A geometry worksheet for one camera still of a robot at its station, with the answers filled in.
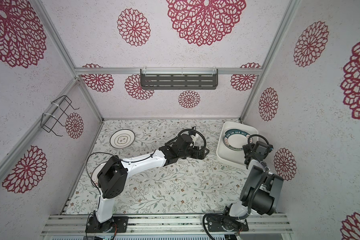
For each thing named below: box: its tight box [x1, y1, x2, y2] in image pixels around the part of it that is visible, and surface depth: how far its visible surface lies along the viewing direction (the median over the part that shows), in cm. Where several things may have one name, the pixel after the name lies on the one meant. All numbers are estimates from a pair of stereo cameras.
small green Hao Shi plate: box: [222, 128, 254, 151], surface depth 102 cm
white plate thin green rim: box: [109, 129, 136, 149], surface depth 110 cm
